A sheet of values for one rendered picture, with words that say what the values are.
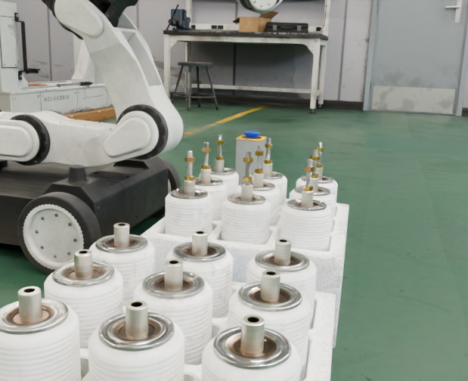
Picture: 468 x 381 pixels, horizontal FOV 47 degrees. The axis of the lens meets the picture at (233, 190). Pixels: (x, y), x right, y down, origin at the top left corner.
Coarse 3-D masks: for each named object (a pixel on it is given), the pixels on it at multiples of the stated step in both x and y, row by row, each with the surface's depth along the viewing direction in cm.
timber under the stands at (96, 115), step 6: (102, 108) 439; (108, 108) 440; (66, 114) 389; (72, 114) 390; (78, 114) 392; (84, 114) 399; (90, 114) 407; (96, 114) 416; (102, 114) 425; (108, 114) 434; (114, 114) 444; (90, 120) 408; (96, 120) 417
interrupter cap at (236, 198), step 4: (228, 196) 107; (232, 196) 108; (236, 196) 108; (240, 196) 108; (256, 196) 108; (260, 196) 108; (228, 200) 105; (232, 200) 104; (236, 200) 104; (240, 200) 106; (252, 200) 106; (256, 200) 105; (260, 200) 105; (264, 200) 105; (240, 204) 103; (244, 204) 103; (248, 204) 103; (252, 204) 103; (256, 204) 103
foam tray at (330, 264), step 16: (336, 208) 131; (160, 224) 113; (336, 224) 117; (160, 240) 104; (176, 240) 103; (208, 240) 103; (224, 240) 104; (272, 240) 105; (336, 240) 106; (160, 256) 105; (240, 256) 101; (320, 256) 98; (336, 256) 97; (240, 272) 102; (320, 272) 98; (336, 272) 97; (320, 288) 99; (336, 288) 98; (336, 304) 99; (336, 320) 100
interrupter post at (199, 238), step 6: (192, 234) 76; (198, 234) 75; (204, 234) 76; (192, 240) 76; (198, 240) 75; (204, 240) 76; (192, 246) 76; (198, 246) 76; (204, 246) 76; (192, 252) 77; (198, 252) 76; (204, 252) 76
